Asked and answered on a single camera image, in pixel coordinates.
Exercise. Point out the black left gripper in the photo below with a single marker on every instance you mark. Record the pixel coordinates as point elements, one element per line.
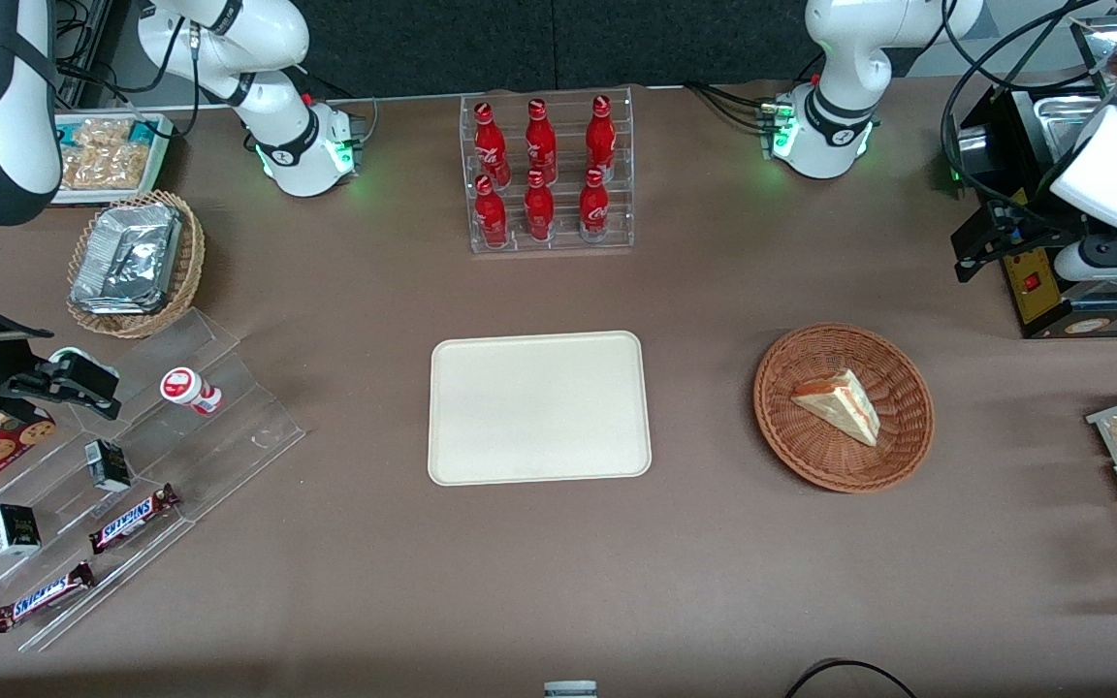
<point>1032,227</point>

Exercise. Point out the triangular sandwich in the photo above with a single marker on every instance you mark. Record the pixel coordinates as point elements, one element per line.
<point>842,402</point>

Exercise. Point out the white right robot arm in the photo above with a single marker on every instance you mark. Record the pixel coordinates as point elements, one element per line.
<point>268,39</point>

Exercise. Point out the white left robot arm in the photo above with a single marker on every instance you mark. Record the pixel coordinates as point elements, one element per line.
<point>840,58</point>

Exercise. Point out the light wicker basket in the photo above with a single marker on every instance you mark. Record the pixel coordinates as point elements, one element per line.
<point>188,262</point>

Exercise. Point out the white snack tray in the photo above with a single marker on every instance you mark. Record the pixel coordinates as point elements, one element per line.
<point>159,155</point>

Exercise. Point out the round brown wicker basket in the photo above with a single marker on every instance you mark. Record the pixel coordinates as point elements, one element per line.
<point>811,456</point>

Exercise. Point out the cream plastic serving tray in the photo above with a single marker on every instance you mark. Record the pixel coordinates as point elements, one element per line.
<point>539,407</point>

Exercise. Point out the black glass food warmer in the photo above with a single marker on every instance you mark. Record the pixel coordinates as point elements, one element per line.
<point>1034,291</point>

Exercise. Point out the small black carton box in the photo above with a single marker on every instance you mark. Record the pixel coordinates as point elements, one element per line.
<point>14,529</point>
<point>109,465</point>

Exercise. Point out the small red white drink bottle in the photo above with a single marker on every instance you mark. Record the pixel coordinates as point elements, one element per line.
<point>188,390</point>

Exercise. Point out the stacked aluminium foil containers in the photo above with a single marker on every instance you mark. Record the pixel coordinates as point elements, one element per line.
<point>127,257</point>

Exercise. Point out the stainless steel food pan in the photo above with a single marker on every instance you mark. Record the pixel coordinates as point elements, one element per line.
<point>1072,121</point>

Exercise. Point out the Snickers chocolate bar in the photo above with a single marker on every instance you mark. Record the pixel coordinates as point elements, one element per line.
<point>43,596</point>
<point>132,519</point>

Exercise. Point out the clear acrylic stepped display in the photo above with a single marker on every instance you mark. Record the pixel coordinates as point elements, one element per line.
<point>229,436</point>

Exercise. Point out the bagged fried snacks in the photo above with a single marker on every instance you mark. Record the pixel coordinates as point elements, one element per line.
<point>103,155</point>

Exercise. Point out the red cola bottle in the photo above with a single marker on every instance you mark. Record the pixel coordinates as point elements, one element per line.
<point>491,141</point>
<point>600,136</point>
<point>491,218</point>
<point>594,211</point>
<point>541,141</point>
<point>539,213</point>

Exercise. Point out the clear acrylic bottle rack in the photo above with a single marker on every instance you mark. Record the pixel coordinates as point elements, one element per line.
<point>563,247</point>

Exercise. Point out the small grey white object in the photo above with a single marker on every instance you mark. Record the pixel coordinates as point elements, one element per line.
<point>570,689</point>

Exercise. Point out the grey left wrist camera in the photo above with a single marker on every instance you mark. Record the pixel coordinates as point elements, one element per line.
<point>1092,262</point>

